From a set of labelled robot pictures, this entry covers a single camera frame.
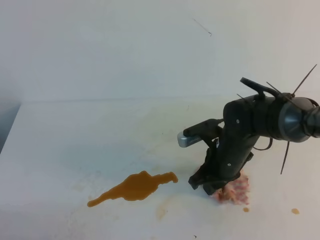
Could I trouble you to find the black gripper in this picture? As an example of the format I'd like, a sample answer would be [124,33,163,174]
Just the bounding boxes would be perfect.
[183,77,283,196]

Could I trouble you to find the pink striped rag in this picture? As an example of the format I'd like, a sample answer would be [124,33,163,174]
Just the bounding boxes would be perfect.
[212,171,250,205]

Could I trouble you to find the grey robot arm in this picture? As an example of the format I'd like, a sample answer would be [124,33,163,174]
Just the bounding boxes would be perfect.
[177,77,320,196]

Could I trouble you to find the large brown coffee puddle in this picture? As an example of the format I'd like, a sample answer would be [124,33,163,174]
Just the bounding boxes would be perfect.
[87,170,179,208]

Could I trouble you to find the small coffee drop right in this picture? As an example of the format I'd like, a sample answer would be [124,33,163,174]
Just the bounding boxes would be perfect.
[291,208,300,215]

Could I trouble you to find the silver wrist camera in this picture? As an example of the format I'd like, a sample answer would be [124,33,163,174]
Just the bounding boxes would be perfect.
[177,132,202,148]

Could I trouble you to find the black cable ties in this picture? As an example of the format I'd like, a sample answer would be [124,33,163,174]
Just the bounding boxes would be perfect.
[240,66,320,169]

